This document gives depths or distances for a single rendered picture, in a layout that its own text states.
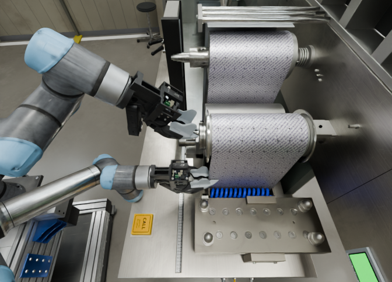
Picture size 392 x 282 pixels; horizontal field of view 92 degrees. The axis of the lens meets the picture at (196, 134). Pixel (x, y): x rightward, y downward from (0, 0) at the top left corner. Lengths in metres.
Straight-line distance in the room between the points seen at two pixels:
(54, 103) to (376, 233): 0.68
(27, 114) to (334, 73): 0.68
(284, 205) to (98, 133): 2.02
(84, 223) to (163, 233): 0.99
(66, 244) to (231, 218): 1.28
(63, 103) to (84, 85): 0.08
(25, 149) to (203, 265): 0.61
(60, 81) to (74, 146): 1.98
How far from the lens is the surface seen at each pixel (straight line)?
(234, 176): 0.62
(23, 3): 4.44
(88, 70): 0.39
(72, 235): 1.71
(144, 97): 0.40
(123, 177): 0.62
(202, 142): 0.49
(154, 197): 0.83
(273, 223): 0.70
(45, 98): 0.45
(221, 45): 0.59
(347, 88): 0.59
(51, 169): 2.34
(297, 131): 0.53
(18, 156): 0.41
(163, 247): 0.79
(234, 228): 0.67
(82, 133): 2.44
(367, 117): 0.54
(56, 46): 0.40
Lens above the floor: 1.68
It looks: 54 degrees down
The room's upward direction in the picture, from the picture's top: straight up
